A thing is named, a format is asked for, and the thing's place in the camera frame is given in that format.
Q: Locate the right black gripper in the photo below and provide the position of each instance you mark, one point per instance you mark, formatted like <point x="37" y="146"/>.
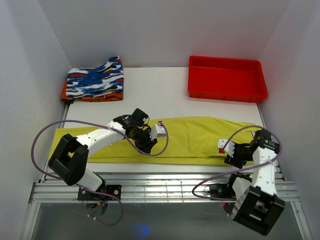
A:
<point x="234" y="161"/>

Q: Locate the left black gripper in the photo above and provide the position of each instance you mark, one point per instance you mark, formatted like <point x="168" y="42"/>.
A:
<point x="147" y="146"/>

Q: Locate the yellow-green trousers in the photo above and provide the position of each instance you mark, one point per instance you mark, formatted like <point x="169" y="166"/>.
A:
<point x="190" y="141"/>

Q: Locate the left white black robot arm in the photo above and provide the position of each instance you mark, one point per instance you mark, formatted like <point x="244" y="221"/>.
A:
<point x="69" y="158"/>

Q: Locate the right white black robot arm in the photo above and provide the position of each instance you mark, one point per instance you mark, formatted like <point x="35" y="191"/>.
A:
<point x="253" y="198"/>

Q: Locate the folded multicolour patterned trousers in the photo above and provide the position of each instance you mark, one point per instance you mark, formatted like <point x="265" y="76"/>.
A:
<point x="101" y="84"/>

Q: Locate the red plastic tray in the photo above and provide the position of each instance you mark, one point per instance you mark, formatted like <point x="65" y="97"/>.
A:
<point x="226" y="79"/>

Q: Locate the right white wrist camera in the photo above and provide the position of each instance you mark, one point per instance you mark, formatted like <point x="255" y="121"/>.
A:
<point x="225" y="146"/>

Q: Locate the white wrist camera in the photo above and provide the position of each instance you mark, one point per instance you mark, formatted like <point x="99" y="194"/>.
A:
<point x="157" y="131"/>
<point x="225" y="146"/>

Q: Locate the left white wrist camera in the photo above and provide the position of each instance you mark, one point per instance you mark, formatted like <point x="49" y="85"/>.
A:
<point x="157" y="131"/>

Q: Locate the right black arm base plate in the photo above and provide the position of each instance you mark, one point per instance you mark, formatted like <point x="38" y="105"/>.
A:
<point x="221" y="191"/>

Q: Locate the aluminium rail frame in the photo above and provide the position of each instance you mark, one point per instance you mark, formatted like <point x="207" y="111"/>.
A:
<point x="157" y="199"/>

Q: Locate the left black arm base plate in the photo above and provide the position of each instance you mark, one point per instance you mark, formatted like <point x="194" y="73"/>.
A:
<point x="113" y="190"/>

